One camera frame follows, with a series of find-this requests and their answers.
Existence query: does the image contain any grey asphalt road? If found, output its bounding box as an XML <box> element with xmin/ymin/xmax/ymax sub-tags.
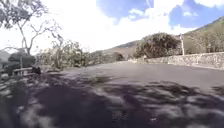
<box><xmin>0</xmin><ymin>61</ymin><xmax>224</xmax><ymax>128</ymax></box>

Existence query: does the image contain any row of roadside bushes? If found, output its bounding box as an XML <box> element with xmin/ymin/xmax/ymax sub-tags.
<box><xmin>0</xmin><ymin>39</ymin><xmax>125</xmax><ymax>76</ymax></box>

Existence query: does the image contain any large dark green tree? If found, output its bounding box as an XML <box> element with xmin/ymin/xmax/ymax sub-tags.
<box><xmin>134</xmin><ymin>32</ymin><xmax>182</xmax><ymax>60</ymax></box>

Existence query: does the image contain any pale pole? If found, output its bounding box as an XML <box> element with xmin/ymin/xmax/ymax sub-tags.
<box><xmin>179</xmin><ymin>33</ymin><xmax>186</xmax><ymax>56</ymax></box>

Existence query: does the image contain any pale roadside bench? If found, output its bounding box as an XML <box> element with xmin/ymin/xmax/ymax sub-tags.
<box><xmin>12</xmin><ymin>66</ymin><xmax>34</xmax><ymax>76</ymax></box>

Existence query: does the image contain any bare branched tree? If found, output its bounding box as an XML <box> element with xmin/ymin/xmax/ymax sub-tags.
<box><xmin>0</xmin><ymin>0</ymin><xmax>64</xmax><ymax>56</ymax></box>

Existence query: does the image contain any brown hillside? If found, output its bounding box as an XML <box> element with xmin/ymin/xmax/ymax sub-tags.
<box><xmin>99</xmin><ymin>16</ymin><xmax>224</xmax><ymax>60</ymax></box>

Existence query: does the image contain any grey stone wall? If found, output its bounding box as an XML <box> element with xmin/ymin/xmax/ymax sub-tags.
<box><xmin>129</xmin><ymin>51</ymin><xmax>224</xmax><ymax>70</ymax></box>

